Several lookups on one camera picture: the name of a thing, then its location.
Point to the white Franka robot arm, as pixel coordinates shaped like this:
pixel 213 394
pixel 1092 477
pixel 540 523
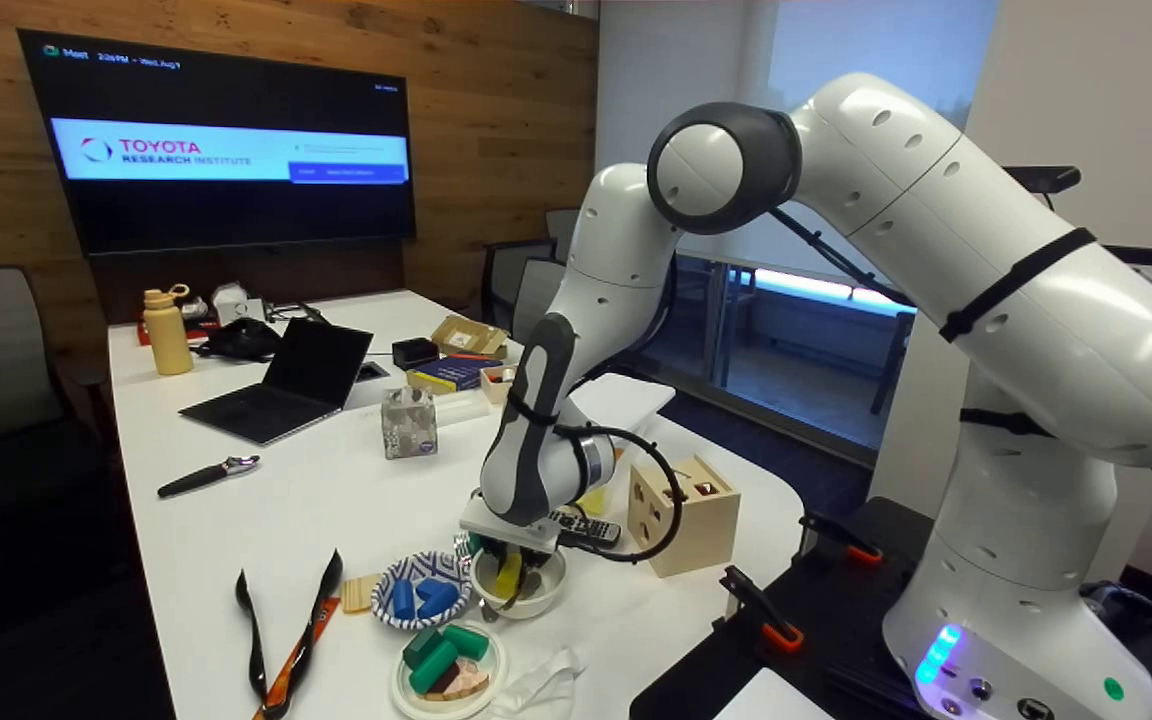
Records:
pixel 1068 347

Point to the small white plate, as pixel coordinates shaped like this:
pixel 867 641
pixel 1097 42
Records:
pixel 471 695

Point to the tan cardboard box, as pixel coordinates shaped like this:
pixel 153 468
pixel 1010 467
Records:
pixel 471 338

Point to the black marker pen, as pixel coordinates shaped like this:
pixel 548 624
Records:
pixel 203 477

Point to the yellow rectangular block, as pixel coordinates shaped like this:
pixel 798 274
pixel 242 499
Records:
pixel 508 572

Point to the black orange pliers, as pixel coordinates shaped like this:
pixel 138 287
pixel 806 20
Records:
pixel 293 644

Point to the brown orange block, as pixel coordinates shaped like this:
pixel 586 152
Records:
pixel 464 679

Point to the black bag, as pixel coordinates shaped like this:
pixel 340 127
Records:
pixel 242 338

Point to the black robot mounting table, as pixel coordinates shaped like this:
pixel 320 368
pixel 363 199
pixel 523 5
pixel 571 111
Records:
pixel 842 624

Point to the yellow water bottle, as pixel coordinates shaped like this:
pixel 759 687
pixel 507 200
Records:
pixel 168 332

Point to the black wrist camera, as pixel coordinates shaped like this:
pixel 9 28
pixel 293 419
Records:
pixel 590 532

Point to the large black tv screen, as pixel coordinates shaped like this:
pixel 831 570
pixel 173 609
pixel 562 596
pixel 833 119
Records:
pixel 217 144

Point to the green cylinder block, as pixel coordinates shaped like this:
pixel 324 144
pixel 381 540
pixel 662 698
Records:
pixel 471 641

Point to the small black box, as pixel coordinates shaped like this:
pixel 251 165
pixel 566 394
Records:
pixel 415 352

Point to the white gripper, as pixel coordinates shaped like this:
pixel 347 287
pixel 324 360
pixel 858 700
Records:
pixel 513 523

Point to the small tan wooden piece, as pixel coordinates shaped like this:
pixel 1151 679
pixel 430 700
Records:
pixel 359 593

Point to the blue patterned bowl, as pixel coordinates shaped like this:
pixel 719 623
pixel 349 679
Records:
pixel 420 588

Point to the wooden shape sorter box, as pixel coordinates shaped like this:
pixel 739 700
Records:
pixel 696 523

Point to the black orange clamp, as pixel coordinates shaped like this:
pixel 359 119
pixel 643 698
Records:
pixel 762 612
pixel 842 537

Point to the white bowl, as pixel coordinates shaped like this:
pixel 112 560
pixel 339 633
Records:
pixel 540 593

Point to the black laptop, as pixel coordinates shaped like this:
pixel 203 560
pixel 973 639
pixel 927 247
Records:
pixel 288 382

